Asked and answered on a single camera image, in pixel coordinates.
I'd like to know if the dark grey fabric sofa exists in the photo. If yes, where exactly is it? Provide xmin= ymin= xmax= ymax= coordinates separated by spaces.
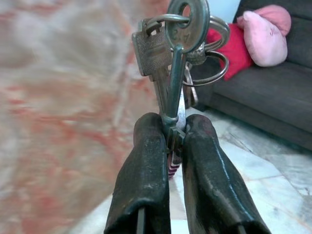
xmin=189 ymin=0 xmax=312 ymax=151

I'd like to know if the pink plush cushion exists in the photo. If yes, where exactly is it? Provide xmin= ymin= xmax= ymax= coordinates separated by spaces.
xmin=237 ymin=5 xmax=292 ymax=67

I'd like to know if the orange veined marble panel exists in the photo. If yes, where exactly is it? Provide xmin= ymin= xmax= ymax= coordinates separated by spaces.
xmin=0 ymin=0 xmax=171 ymax=234

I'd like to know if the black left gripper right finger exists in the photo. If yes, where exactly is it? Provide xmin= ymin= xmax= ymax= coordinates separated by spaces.
xmin=181 ymin=115 xmax=272 ymax=234

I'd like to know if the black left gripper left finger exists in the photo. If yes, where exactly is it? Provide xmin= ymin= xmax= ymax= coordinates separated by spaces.
xmin=104 ymin=112 xmax=172 ymax=234

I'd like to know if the key bunch with pink tag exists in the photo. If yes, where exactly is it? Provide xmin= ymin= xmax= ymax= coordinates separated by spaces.
xmin=132 ymin=0 xmax=230 ymax=180

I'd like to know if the red cushion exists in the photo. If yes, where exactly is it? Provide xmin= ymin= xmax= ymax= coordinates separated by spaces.
xmin=206 ymin=24 xmax=254 ymax=81

